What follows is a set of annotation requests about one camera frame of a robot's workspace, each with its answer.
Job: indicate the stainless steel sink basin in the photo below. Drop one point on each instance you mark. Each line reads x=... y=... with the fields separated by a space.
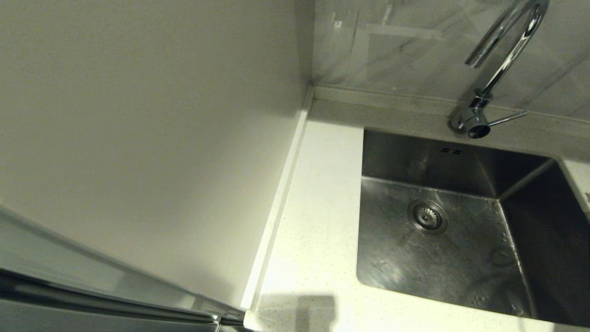
x=405 y=258

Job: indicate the round metal drain strainer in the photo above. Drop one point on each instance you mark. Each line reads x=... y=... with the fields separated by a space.
x=427 y=216

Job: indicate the tall glossy cabinet unit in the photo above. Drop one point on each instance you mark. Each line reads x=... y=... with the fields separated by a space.
x=138 y=138

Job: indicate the chrome gooseneck faucet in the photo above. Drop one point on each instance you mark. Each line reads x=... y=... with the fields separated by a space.
x=474 y=121

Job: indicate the chrome cabinet trim strip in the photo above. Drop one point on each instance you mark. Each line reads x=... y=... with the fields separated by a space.
x=115 y=302

